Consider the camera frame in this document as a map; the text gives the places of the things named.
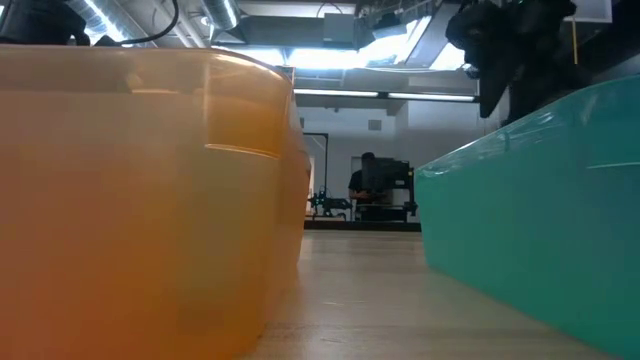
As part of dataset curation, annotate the black aluminium table frame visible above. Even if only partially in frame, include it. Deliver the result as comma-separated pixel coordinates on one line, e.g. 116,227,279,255
303,219,422,232

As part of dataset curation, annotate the black background machine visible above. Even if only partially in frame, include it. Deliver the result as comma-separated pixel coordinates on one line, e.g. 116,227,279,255
360,157,418,222

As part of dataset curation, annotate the green translucent plastic bin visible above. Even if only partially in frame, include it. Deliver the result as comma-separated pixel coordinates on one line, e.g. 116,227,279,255
414,74,640,360

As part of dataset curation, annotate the silver ventilation duct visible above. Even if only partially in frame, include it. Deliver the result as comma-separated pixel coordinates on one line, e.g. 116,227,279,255
202,0,241,31

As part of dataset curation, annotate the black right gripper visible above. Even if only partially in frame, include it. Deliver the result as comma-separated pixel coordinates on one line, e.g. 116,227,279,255
444,0,595,127

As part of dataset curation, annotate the black background stand frame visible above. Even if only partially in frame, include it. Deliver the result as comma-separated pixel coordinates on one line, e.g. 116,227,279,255
302,132,330,219

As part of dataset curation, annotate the orange translucent plastic bin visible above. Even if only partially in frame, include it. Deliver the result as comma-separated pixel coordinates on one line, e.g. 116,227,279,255
0,44,312,360

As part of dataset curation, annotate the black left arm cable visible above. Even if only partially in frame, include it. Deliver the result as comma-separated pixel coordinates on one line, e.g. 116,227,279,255
94,0,180,47

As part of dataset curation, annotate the ceiling strip light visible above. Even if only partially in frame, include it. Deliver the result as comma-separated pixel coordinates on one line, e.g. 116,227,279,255
387,91,477,103
293,88,380,99

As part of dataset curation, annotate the person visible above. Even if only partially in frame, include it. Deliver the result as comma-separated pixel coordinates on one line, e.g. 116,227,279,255
348,151,382,207

